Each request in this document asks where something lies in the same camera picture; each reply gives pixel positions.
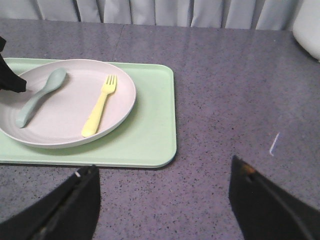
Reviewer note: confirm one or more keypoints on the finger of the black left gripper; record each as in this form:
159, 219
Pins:
9, 81

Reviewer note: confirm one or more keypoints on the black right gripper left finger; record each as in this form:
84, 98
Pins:
70, 212

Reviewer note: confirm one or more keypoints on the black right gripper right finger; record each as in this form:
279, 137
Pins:
264, 211

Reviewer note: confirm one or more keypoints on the white round plate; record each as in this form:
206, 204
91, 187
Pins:
60, 116

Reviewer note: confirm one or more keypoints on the yellow plastic fork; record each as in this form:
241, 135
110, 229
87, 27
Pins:
91, 125

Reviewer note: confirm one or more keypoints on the pale green plastic spoon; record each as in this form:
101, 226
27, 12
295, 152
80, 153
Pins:
54, 81

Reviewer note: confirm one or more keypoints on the light green rectangular tray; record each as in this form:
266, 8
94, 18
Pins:
145, 139

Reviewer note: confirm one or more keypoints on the white rounded object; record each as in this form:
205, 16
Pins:
306, 30

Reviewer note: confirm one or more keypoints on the white pleated curtain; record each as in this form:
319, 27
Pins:
229, 14

